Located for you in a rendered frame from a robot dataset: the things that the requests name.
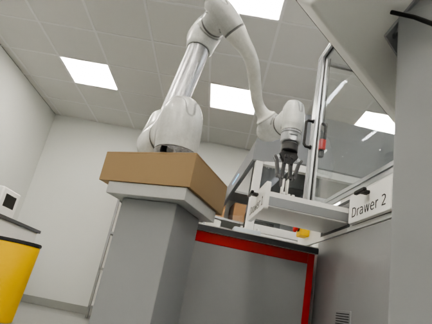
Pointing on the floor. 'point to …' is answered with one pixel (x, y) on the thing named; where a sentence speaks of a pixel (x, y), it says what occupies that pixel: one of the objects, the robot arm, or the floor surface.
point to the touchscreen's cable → (411, 17)
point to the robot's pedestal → (148, 254)
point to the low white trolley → (247, 279)
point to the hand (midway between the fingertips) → (284, 187)
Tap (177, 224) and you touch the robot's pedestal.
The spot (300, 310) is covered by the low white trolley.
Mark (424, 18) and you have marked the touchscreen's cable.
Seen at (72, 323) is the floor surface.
